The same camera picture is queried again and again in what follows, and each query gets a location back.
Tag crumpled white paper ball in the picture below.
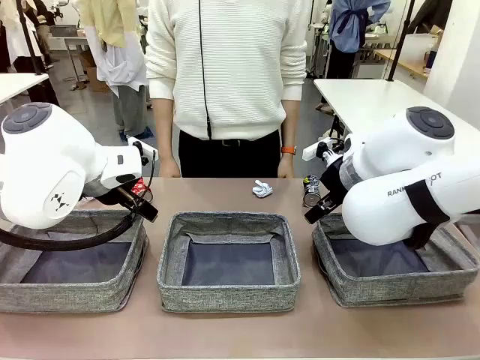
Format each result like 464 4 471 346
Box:
250 178 274 199

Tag grey fabric basket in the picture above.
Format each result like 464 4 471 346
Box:
0 208 150 314
311 211 480 309
156 211 302 313

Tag person in yellow vest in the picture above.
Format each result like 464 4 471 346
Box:
73 0 153 142

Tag crushed black drink can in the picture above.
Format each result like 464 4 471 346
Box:
301 175 323 208

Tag white knit sweater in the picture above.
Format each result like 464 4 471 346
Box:
144 0 313 141

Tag wooden bench table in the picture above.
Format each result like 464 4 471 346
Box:
374 47 431 80

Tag black trousers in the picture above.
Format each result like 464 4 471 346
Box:
178 129 282 179

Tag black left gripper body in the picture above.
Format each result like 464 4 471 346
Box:
82 182 140 206

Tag person's right forearm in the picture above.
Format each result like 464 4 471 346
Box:
151 97 176 161

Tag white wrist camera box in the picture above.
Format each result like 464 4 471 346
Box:
126 136 159 163
302 137 346 163

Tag person in blue shirt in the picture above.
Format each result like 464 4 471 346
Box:
326 0 393 80

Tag person's right hand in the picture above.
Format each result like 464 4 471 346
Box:
159 155 182 179

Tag blue floor mat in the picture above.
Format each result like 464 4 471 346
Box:
118 126 154 143

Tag person in white coat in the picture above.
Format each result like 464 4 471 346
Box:
0 0 61 108

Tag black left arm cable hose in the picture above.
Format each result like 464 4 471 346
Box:
0 149 157 252

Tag crushed red drink can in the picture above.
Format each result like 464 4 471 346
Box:
131 177 154 200

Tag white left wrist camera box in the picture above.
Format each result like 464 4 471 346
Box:
126 136 159 163

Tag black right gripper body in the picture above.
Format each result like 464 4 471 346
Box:
318 157 353 206

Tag black stand pole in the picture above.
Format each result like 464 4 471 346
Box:
16 0 45 77
385 0 416 83

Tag person's left forearm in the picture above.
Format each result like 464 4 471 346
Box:
281 99 301 155

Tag grey metal cart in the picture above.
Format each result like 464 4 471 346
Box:
48 24 91 91

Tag cardboard box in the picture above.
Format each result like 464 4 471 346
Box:
80 50 110 93

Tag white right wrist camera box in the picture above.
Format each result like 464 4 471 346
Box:
302 137 346 163

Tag person's left hand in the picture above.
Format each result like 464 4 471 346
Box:
276 152 296 179

